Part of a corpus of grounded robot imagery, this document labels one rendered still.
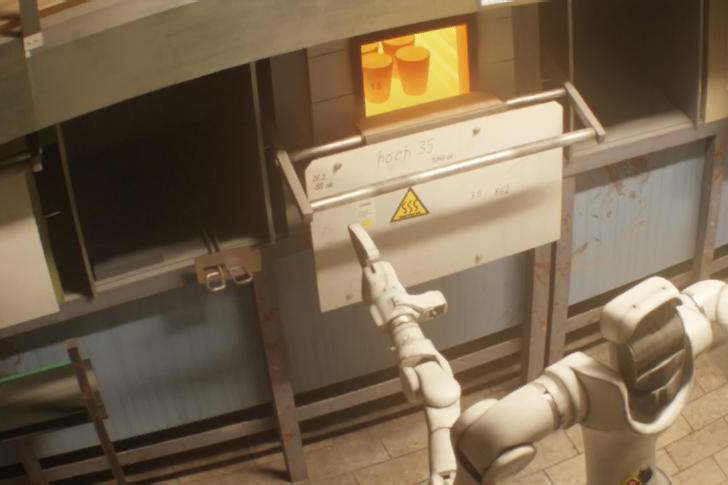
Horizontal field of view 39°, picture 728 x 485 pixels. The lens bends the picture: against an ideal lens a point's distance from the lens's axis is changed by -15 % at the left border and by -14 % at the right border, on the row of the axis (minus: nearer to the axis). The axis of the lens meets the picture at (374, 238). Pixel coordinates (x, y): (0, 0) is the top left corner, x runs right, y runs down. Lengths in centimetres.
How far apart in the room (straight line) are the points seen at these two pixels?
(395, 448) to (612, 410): 179
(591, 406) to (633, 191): 164
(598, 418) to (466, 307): 154
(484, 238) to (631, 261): 75
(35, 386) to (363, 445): 112
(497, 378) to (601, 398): 194
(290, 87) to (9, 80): 78
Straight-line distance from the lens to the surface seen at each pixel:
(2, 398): 270
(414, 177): 239
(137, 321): 278
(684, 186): 331
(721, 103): 315
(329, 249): 255
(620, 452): 170
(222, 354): 291
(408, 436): 335
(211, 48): 202
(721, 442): 336
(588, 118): 258
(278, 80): 245
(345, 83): 250
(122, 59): 199
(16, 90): 198
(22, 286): 243
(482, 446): 157
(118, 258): 266
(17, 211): 231
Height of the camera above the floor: 247
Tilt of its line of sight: 38 degrees down
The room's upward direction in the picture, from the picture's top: 4 degrees counter-clockwise
